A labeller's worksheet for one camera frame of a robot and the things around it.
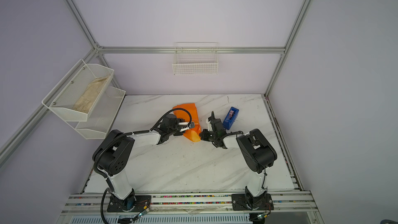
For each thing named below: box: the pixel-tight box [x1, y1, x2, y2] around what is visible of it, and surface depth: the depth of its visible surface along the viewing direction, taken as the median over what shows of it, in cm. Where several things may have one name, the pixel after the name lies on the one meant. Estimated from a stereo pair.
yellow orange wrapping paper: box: [172, 103, 202, 143], surface depth 98 cm
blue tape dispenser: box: [222, 106, 240, 131], surface depth 103 cm
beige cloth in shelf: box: [73, 75, 109, 114], surface depth 81 cm
